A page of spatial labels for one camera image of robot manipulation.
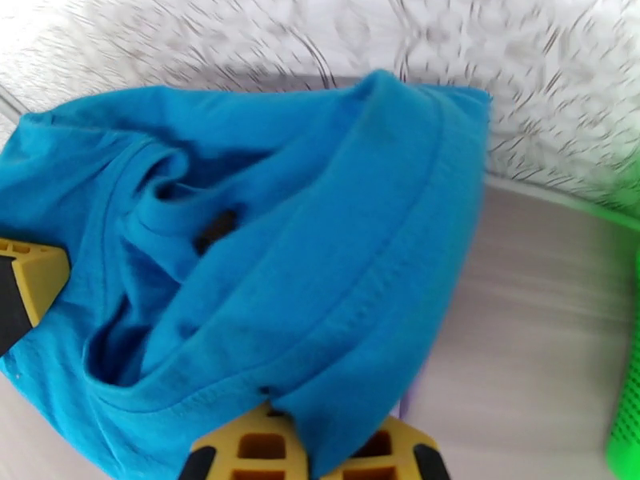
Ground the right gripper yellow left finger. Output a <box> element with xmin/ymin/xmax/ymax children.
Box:
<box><xmin>178</xmin><ymin>404</ymin><xmax>312</xmax><ymax>480</ymax></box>

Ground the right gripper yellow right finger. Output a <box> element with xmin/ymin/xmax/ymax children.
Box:
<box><xmin>319</xmin><ymin>415</ymin><xmax>452</xmax><ymax>480</ymax></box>

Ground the lavender purple shirt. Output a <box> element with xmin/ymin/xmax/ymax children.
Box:
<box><xmin>398</xmin><ymin>355</ymin><xmax>432</xmax><ymax>421</ymax></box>

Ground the blue t-shirt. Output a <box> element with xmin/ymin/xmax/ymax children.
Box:
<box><xmin>0</xmin><ymin>68</ymin><xmax>494</xmax><ymax>480</ymax></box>

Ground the green plastic laundry basket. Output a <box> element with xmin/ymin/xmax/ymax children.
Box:
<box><xmin>565</xmin><ymin>158</ymin><xmax>640</xmax><ymax>480</ymax></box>

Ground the aluminium corner post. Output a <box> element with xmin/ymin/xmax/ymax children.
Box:
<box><xmin>0</xmin><ymin>86</ymin><xmax>29</xmax><ymax>118</ymax></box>

